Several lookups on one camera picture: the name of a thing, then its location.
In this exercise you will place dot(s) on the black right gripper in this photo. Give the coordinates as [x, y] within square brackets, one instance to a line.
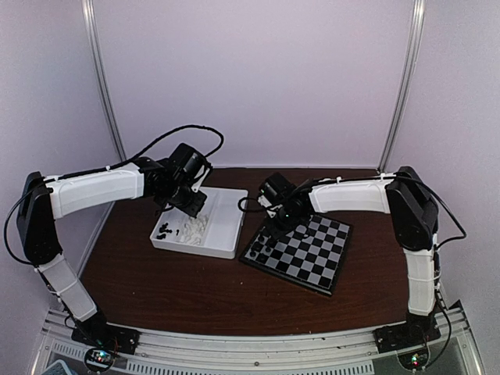
[276, 232]

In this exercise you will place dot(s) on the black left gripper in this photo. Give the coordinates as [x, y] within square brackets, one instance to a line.
[192, 209]

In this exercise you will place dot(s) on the white compartment tray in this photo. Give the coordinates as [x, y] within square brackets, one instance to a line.
[214, 232]

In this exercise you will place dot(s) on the black silver chessboard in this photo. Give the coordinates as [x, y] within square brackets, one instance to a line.
[311, 256]

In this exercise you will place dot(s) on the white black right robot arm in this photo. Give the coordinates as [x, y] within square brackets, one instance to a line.
[402, 195]

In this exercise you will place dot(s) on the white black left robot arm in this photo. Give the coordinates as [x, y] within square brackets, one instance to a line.
[172, 183]

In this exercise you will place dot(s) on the white chess piece pile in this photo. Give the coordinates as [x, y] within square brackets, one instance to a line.
[193, 230]

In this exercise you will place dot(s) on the black chess piece pile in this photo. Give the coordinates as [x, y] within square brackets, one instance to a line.
[168, 231]

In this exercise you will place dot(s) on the left round circuit board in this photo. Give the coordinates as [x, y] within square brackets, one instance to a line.
[98, 360]

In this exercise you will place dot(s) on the round circuit board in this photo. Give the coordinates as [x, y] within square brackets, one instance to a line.
[98, 360]
[414, 360]

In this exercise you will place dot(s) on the right round circuit board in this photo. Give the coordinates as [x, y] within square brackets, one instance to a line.
[414, 360]

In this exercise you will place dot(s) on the blue plastic basket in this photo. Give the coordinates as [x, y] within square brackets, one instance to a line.
[59, 367]

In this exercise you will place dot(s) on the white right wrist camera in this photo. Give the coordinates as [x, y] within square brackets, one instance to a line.
[267, 206]

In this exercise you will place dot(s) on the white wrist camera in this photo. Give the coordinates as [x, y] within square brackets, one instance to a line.
[267, 206]
[198, 181]

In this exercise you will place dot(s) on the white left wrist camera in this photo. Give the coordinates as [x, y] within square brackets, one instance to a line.
[198, 181]

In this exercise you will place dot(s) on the aluminium front rail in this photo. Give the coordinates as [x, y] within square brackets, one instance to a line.
[343, 352]

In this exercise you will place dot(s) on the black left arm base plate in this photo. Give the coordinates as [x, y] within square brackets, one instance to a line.
[116, 339]

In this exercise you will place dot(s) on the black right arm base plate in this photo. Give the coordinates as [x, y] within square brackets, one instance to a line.
[403, 336]

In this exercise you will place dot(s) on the left aluminium frame post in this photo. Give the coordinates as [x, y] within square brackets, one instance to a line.
[103, 87]

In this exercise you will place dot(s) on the aluminium frame post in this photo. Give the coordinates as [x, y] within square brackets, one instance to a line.
[103, 87]
[408, 70]

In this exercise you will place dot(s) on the right aluminium frame post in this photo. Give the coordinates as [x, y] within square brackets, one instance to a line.
[408, 70]

